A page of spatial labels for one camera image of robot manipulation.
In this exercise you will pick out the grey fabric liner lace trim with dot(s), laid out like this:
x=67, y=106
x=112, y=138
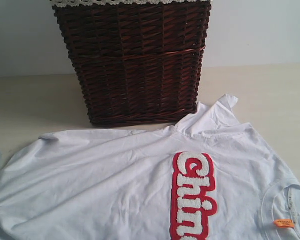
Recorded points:
x=75, y=3

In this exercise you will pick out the white t-shirt with red lettering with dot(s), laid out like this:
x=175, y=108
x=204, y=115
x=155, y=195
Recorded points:
x=206, y=177

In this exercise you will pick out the dark brown wicker basket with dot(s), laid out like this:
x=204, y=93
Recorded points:
x=136, y=64

